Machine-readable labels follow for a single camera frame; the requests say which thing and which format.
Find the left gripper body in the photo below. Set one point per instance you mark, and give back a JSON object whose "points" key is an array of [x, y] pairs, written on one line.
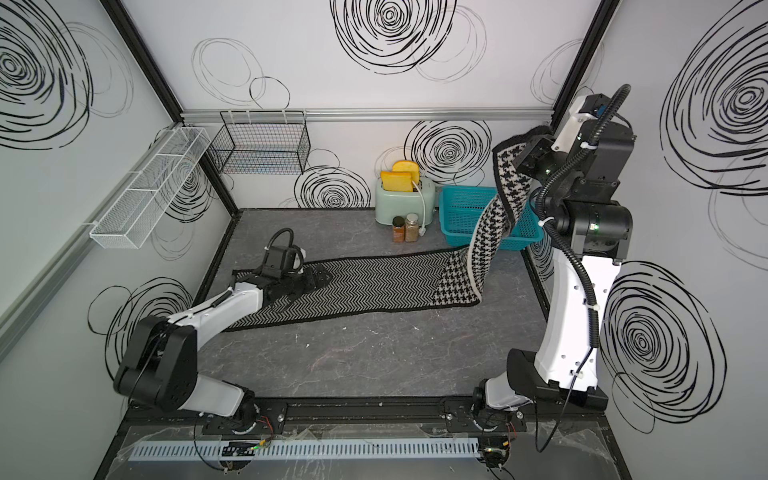
{"points": [[294, 285]]}

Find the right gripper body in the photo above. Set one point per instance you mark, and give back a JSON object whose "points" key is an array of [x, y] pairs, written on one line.
{"points": [[542, 166]]}

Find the black white knitted scarf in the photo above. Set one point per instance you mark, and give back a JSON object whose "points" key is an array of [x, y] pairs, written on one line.
{"points": [[436, 279]]}

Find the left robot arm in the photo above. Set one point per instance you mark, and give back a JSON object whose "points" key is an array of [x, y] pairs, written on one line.
{"points": [[160, 366]]}

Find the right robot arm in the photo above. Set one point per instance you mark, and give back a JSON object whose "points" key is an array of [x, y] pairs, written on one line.
{"points": [[589, 241]]}

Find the teal plastic basket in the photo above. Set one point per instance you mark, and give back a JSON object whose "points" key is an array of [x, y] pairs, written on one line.
{"points": [[460, 208]]}

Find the dark lid spice jar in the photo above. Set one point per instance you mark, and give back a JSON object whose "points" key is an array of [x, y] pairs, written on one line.
{"points": [[398, 229]]}

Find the mint green toaster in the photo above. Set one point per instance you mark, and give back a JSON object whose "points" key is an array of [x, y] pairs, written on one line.
{"points": [[391, 204]]}

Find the silver lid spice jar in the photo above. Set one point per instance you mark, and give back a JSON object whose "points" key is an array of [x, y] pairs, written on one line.
{"points": [[412, 228]]}

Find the front yellow toast slice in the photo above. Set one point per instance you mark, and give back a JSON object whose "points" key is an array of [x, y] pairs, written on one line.
{"points": [[397, 181]]}

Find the yellow toast slice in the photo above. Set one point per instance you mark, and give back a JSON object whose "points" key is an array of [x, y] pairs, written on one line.
{"points": [[397, 181], [410, 167]]}

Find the rear yellow toast slice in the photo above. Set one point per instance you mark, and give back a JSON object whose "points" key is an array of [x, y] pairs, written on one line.
{"points": [[410, 167]]}

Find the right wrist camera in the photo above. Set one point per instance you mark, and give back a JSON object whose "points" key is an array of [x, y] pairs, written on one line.
{"points": [[583, 108]]}

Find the black wire wall basket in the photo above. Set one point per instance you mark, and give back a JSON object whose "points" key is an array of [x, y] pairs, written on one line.
{"points": [[263, 142]]}

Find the white wire wall shelf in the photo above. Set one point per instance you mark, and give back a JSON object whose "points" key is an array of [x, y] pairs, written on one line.
{"points": [[130, 219]]}

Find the grey slotted cable duct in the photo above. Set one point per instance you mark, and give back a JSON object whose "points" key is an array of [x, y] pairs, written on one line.
{"points": [[279, 450]]}

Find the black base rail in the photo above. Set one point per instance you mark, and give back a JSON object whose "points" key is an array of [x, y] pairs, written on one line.
{"points": [[453, 414]]}

